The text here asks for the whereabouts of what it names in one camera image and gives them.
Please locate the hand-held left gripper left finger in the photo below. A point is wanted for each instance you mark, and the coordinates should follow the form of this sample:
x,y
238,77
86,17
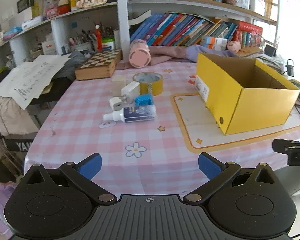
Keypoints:
x,y
90,166

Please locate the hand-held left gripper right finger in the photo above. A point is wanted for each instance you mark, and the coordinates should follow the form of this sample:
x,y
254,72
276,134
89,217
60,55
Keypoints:
x,y
210,166

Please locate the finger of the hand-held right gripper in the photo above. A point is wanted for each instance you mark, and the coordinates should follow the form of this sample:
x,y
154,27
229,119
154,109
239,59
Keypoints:
x,y
280,145

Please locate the yellow cardboard box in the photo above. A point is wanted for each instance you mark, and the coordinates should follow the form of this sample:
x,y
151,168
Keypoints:
x,y
260,110

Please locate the small white charger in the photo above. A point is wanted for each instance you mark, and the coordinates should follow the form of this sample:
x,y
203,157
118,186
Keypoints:
x,y
116,103

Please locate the clear spray bottle dark label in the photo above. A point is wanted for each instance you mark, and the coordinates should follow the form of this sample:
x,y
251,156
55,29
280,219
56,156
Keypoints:
x,y
140,112

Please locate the small blue block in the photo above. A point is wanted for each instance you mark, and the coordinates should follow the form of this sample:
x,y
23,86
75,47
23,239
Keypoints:
x,y
143,100

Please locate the white cube block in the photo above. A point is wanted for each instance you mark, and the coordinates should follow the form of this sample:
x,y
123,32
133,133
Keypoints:
x,y
118,85

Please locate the large white charger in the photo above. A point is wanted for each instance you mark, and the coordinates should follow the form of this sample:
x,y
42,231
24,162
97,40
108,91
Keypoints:
x,y
130,90

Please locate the yellow tape roll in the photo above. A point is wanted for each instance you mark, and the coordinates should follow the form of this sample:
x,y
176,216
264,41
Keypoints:
x,y
152,87

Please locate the pink checkered tablecloth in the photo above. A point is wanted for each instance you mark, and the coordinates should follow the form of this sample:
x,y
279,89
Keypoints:
x,y
90,135

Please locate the white desk mat orange border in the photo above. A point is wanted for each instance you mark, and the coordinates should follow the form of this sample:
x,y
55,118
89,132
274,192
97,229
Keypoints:
x,y
195,125

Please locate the black case white lettering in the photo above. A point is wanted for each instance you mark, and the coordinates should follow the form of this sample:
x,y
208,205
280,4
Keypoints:
x,y
20,145

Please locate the black bag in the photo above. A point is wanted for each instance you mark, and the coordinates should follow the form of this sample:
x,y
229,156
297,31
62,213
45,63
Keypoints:
x,y
52,90

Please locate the stack of newspapers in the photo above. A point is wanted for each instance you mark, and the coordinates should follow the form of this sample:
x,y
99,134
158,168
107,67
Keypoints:
x,y
267,61

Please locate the beige cloth bag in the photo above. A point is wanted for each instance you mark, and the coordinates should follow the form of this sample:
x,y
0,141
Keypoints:
x,y
10,115

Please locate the small black screen device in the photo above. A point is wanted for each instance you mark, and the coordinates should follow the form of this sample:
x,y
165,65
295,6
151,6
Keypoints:
x,y
270,50

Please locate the purple plastic bag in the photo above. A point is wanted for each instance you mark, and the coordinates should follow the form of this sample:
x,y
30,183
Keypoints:
x,y
0,205

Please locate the stack of printed paper sheets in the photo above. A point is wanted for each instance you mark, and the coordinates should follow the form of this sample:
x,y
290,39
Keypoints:
x,y
32,77

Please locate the wooden chessboard box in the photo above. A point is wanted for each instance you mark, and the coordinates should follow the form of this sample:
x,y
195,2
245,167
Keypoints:
x,y
100,60

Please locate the dark grey garment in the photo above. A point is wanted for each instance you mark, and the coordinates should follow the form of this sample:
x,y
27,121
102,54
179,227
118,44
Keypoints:
x,y
76,60

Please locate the pink pig plush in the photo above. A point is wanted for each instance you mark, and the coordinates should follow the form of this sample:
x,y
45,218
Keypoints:
x,y
233,46

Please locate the purple cloth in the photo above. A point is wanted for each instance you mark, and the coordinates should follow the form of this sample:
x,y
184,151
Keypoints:
x,y
192,52

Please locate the orange and white medicine box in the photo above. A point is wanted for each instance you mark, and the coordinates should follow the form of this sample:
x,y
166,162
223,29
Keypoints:
x,y
213,40
213,48

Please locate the white pen holder with pens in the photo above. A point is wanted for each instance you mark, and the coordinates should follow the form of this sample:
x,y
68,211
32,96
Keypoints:
x,y
81,46

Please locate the white jar green lid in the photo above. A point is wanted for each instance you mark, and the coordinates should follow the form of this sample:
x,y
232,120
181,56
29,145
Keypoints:
x,y
108,45

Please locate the white box red label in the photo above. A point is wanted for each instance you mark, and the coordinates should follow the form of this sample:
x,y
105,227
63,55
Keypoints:
x,y
48,47

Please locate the red tassel ornament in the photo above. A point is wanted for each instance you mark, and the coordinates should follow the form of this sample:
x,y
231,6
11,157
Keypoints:
x,y
99,40

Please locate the tall white box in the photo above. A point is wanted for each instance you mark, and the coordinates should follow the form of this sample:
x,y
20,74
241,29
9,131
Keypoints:
x,y
116,40

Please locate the row of slanted colourful books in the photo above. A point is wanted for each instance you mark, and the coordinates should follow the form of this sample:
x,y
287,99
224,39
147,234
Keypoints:
x,y
175,30

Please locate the white wooden bookshelf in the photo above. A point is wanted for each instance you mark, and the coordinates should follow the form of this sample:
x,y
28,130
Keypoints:
x,y
122,17

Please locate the white tissue pack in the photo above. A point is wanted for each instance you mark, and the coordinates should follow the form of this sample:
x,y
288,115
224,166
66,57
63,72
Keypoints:
x,y
31,23

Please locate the blue packet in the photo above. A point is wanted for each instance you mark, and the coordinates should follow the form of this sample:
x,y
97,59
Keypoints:
x,y
12,32

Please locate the thick grey book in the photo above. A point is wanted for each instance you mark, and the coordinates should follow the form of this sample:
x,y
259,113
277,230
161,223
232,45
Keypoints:
x,y
140,17

